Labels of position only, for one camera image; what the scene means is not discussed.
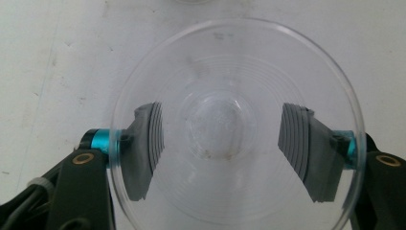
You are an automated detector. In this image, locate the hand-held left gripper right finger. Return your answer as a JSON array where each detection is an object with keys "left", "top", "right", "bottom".
[{"left": 277, "top": 102, "right": 349, "bottom": 204}]

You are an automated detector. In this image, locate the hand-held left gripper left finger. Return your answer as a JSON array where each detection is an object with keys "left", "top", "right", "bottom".
[{"left": 119, "top": 101, "right": 166, "bottom": 202}]

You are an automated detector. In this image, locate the stack of clear plastic cups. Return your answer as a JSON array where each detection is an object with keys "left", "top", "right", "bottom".
[{"left": 108, "top": 17, "right": 367, "bottom": 230}]

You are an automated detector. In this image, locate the grey cable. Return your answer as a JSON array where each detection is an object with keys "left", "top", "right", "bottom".
[{"left": 0, "top": 186, "right": 46, "bottom": 230}]

